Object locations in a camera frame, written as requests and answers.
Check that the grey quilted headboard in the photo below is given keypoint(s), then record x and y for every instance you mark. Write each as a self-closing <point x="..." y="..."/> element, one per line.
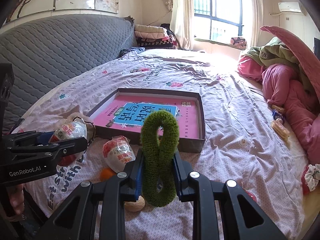
<point x="46" y="52"/>

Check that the wrapped biscuit pack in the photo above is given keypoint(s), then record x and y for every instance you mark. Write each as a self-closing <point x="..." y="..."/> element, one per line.
<point x="280" y="129"/>

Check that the peeled tan citrus fruit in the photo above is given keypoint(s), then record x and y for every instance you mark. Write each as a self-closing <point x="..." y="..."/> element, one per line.
<point x="135" y="206"/>

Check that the small blue snack wrapper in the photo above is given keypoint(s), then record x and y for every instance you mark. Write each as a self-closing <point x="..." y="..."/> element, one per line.
<point x="277" y="115"/>

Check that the white floral scrunchie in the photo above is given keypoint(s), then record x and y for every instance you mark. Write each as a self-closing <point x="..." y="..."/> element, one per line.
<point x="310" y="178"/>

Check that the pink blue Chinese book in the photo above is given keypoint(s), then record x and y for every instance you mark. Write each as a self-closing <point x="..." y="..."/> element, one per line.
<point x="150" y="113"/>

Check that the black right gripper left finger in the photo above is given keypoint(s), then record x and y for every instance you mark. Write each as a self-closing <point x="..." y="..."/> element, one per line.
<point x="76" y="217"/>

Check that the cream curtain left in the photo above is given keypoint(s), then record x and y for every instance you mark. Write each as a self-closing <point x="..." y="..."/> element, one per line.
<point x="182" y="14"/>

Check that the pink crumpled duvet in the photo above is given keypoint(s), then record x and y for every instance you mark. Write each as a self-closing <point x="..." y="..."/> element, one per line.
<point x="282" y="87"/>

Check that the black television screen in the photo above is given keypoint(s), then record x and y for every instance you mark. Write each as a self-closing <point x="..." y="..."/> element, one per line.
<point x="316" y="48"/>

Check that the cream curtain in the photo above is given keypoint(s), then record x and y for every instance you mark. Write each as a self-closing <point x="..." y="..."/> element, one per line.
<point x="182" y="14"/>
<point x="256" y="12"/>

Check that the patterned pillow on windowsill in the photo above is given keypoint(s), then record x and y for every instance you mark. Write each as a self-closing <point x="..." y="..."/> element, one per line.
<point x="239" y="42"/>

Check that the dark folded clothing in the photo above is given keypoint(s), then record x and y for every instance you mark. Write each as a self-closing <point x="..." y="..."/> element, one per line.
<point x="134" y="50"/>

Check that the green blanket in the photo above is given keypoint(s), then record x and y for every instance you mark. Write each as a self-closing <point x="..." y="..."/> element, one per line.
<point x="275" y="51"/>

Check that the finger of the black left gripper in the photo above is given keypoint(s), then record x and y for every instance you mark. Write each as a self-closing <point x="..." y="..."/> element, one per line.
<point x="43" y="154"/>
<point x="29" y="138"/>

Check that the white air conditioner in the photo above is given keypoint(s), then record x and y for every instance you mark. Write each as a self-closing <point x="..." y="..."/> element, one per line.
<point x="292" y="7"/>

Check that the dark cardboard box lid tray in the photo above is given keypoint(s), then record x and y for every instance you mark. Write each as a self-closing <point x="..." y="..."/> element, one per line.
<point x="184" y="144"/>

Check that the orange tangerine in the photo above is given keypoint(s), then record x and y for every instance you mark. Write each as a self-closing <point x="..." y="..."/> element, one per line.
<point x="106" y="173"/>

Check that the cream curtain right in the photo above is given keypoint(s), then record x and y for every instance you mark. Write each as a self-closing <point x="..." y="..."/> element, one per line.
<point x="256" y="12"/>

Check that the window with dark frame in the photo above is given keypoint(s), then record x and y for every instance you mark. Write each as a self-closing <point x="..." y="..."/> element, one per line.
<point x="218" y="20"/>

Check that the red white egg toy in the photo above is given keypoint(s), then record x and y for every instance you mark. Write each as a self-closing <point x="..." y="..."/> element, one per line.
<point x="69" y="131"/>
<point x="117" y="153"/>

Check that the green fuzzy scrunchie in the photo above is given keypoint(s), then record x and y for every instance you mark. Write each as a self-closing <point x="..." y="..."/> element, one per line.
<point x="159" y="138"/>

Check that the folded blankets stack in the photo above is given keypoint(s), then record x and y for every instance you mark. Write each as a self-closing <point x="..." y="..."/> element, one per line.
<point x="153" y="37"/>

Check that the pink round cushion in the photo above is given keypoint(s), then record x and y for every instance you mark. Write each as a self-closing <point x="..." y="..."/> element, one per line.
<point x="302" y="52"/>

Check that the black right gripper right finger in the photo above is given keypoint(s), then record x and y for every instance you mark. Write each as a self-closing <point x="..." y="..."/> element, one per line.
<point x="241" y="216"/>

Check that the person's hand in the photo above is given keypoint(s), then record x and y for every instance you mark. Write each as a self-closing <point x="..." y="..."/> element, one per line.
<point x="16" y="198"/>

